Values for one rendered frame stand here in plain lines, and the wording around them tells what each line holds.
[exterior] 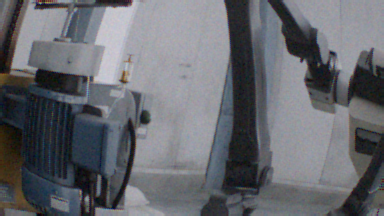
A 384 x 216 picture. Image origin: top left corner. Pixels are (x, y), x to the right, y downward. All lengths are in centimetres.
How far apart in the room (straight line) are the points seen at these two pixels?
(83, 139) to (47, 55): 17
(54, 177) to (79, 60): 21
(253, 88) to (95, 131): 29
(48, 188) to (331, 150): 880
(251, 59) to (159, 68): 783
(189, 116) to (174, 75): 55
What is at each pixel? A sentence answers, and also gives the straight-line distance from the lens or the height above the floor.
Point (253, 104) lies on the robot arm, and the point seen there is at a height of 137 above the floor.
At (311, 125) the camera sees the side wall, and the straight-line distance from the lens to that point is 1026.
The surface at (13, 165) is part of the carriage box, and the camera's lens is 157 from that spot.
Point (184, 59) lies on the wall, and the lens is 968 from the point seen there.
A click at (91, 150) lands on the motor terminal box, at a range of 140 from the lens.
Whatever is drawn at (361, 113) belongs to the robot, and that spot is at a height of 140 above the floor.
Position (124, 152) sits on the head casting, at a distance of 192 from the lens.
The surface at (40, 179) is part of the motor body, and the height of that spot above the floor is 116.
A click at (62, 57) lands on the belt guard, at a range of 137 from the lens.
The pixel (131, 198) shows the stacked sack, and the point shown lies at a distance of 525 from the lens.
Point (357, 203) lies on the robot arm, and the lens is 150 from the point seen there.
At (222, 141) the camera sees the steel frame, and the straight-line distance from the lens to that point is 1050.
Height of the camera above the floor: 142
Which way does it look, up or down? 3 degrees down
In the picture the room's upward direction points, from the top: 11 degrees clockwise
